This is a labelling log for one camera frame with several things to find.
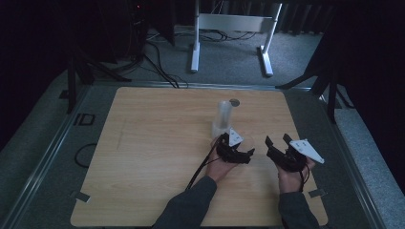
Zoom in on person's right hand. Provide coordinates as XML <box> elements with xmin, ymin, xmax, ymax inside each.
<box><xmin>277</xmin><ymin>157</ymin><xmax>316</xmax><ymax>195</ymax></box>

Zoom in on clear disposable cup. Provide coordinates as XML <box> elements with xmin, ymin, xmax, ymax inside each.
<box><xmin>234</xmin><ymin>133</ymin><xmax>256</xmax><ymax>156</ymax></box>

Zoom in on stack of clear plastic cups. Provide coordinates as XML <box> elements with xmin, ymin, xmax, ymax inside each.
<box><xmin>211</xmin><ymin>99</ymin><xmax>235</xmax><ymax>139</ymax></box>

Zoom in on white metal table frame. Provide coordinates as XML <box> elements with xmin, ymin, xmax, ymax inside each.
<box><xmin>189</xmin><ymin>0</ymin><xmax>284</xmax><ymax>78</ymax></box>

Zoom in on black looped cable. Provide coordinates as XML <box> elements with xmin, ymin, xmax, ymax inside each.
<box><xmin>74</xmin><ymin>142</ymin><xmax>98</xmax><ymax>169</ymax></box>

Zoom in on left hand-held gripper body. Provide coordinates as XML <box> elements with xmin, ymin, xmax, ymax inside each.
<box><xmin>216</xmin><ymin>128</ymin><xmax>245</xmax><ymax>164</ymax></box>

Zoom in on black cables under white frame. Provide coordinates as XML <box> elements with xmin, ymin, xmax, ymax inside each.
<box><xmin>199</xmin><ymin>29</ymin><xmax>258</xmax><ymax>43</ymax></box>

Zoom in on person's left hand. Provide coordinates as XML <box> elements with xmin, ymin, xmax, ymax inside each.
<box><xmin>205</xmin><ymin>135</ymin><xmax>239</xmax><ymax>183</ymax></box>

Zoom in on hand-held gripper cable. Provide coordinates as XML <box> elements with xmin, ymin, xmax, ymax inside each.
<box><xmin>184</xmin><ymin>136</ymin><xmax>224</xmax><ymax>192</ymax></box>
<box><xmin>297</xmin><ymin>163</ymin><xmax>311</xmax><ymax>194</ymax></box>

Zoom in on black tripod stand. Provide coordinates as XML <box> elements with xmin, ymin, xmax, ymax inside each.
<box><xmin>275</xmin><ymin>31</ymin><xmax>356</xmax><ymax>124</ymax></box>
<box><xmin>65</xmin><ymin>47</ymin><xmax>132</xmax><ymax>115</ymax></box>

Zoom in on black floor cable bundle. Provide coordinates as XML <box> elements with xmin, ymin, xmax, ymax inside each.
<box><xmin>139</xmin><ymin>41</ymin><xmax>189</xmax><ymax>90</ymax></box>

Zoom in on metal rail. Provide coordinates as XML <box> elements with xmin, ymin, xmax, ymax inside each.
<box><xmin>92</xmin><ymin>80</ymin><xmax>313</xmax><ymax>93</ymax></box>
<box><xmin>318</xmin><ymin>94</ymin><xmax>388</xmax><ymax>229</ymax></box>
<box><xmin>0</xmin><ymin>85</ymin><xmax>93</xmax><ymax>229</ymax></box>

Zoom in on dark equipment rack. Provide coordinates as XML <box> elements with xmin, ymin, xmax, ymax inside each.
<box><xmin>95</xmin><ymin>0</ymin><xmax>151</xmax><ymax>65</ymax></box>

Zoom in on right hand-held gripper cable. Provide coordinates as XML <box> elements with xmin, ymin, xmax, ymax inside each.
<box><xmin>297</xmin><ymin>163</ymin><xmax>311</xmax><ymax>194</ymax></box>

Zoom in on grey tape piece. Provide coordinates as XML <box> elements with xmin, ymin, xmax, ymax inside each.
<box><xmin>308</xmin><ymin>188</ymin><xmax>328</xmax><ymax>198</ymax></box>
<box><xmin>70</xmin><ymin>190</ymin><xmax>92</xmax><ymax>203</ymax></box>

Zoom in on dark curtain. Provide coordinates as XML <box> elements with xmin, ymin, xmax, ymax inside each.
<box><xmin>276</xmin><ymin>0</ymin><xmax>335</xmax><ymax>36</ymax></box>

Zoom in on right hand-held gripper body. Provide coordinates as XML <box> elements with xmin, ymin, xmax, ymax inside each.
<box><xmin>274</xmin><ymin>138</ymin><xmax>326</xmax><ymax>173</ymax></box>

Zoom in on left hand-held gripper cable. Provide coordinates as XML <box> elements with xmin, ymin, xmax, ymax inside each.
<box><xmin>184</xmin><ymin>136</ymin><xmax>224</xmax><ymax>192</ymax></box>

